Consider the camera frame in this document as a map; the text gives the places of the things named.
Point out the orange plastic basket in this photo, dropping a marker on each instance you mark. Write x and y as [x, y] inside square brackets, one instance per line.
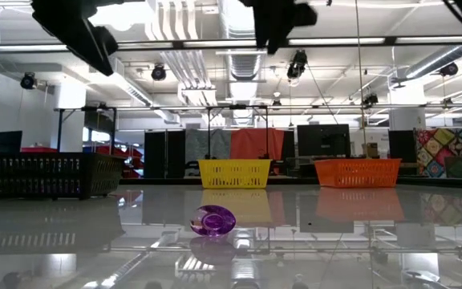
[358, 173]

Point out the silver ventilation duct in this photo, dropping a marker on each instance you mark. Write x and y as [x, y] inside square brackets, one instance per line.
[435, 62]

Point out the orange hanging cloth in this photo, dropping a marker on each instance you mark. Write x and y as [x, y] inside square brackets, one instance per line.
[255, 143]

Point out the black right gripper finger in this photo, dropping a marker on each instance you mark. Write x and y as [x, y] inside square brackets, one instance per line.
[271, 40]

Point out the black overhead beam with lights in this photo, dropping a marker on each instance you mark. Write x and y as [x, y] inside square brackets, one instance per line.
[215, 43]

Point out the brown cardboard box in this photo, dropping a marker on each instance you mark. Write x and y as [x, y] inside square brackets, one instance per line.
[372, 149]

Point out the black aluminium rig frame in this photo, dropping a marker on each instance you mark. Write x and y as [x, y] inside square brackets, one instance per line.
[295, 181]

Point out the black plastic basket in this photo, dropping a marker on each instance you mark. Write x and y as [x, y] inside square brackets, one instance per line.
[46, 174]

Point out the colourful patchwork quilt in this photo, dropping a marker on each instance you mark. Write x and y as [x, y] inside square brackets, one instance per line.
[443, 152]

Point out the black background monitor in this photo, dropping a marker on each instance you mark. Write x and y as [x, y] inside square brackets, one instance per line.
[323, 140]
[4, 141]

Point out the black partition panel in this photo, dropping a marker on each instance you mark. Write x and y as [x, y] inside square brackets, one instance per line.
[163, 154]
[402, 146]

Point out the white ventilation duct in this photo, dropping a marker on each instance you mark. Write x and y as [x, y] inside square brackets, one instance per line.
[245, 68]

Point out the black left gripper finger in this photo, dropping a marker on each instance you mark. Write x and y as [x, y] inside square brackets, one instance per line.
[90, 54]
[106, 40]

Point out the black background rig frame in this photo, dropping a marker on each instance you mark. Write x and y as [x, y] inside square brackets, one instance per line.
[59, 132]

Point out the grey hanging cloth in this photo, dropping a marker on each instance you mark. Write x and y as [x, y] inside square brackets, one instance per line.
[207, 142]

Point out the yellow plastic basket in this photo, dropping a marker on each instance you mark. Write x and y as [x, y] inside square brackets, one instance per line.
[235, 174]

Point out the black hanging ceiling camera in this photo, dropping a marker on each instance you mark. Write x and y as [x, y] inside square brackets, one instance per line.
[159, 73]
[449, 69]
[296, 66]
[27, 81]

